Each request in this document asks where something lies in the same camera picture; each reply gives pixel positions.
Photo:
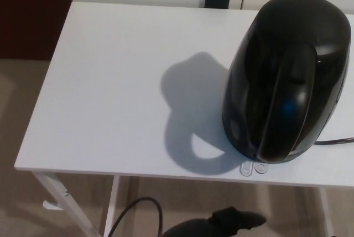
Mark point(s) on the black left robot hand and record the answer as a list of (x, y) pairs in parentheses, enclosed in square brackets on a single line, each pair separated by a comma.
[(218, 221)]

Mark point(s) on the kettle base with clear buttons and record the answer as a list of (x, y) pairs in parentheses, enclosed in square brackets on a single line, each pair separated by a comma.
[(246, 170)]

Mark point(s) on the black electric kettle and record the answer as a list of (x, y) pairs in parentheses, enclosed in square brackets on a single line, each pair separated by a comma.
[(285, 76)]

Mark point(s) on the white hook on table leg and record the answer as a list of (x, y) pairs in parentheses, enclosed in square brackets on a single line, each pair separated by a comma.
[(51, 206)]

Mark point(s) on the dark red door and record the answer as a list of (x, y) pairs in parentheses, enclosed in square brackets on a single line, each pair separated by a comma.
[(30, 13)]

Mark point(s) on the white table with metal frame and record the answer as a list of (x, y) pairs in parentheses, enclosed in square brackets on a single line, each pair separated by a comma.
[(110, 82)]

